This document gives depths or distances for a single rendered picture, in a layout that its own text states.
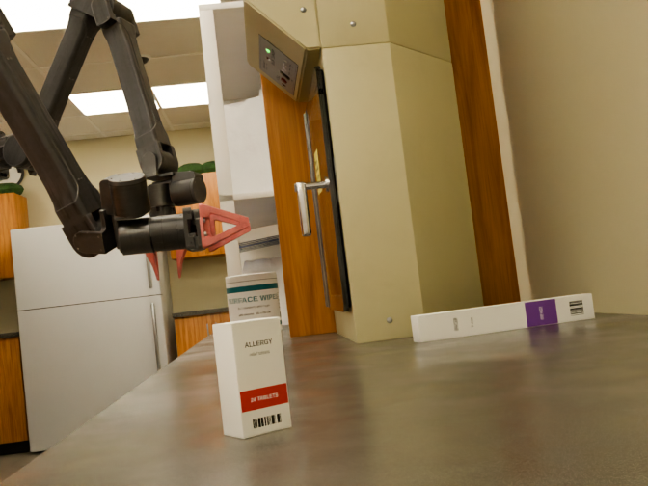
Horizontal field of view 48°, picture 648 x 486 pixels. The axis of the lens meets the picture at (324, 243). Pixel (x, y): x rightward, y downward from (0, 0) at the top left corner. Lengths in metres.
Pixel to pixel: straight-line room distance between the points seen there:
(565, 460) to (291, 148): 1.23
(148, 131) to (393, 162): 0.65
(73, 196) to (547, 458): 0.95
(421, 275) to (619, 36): 0.46
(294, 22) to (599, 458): 0.96
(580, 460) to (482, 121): 1.30
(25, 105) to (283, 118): 0.56
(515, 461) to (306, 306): 1.16
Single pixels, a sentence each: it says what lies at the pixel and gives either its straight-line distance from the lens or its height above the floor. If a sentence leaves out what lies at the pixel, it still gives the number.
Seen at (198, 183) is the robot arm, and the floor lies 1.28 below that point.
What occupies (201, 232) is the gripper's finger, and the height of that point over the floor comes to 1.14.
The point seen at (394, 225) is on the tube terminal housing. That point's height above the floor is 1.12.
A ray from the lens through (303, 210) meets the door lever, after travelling 1.18.
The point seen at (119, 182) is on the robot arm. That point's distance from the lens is 1.14.
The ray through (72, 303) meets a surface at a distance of 6.20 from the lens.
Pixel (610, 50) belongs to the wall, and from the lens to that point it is 1.22.
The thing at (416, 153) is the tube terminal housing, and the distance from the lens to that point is 1.20.
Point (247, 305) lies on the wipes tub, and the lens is 1.79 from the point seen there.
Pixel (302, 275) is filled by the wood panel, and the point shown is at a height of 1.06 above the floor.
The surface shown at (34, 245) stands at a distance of 6.30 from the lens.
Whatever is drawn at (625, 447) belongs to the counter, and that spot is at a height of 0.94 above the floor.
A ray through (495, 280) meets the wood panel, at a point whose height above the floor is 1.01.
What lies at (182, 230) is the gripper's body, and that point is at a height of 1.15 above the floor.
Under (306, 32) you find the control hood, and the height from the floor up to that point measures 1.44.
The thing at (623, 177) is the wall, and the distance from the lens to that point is 1.21.
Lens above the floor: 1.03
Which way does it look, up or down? 4 degrees up
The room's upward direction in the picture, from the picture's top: 7 degrees counter-clockwise
